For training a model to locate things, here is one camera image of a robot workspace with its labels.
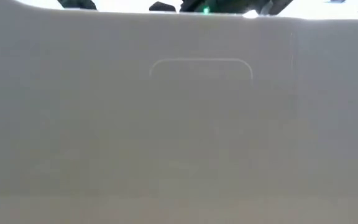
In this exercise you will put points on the translucent grey plastic tray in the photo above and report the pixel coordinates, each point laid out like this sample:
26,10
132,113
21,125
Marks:
179,124

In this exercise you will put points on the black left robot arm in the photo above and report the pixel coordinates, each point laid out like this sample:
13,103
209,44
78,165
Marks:
76,3

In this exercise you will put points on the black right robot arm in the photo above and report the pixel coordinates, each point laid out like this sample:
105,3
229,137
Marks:
228,6

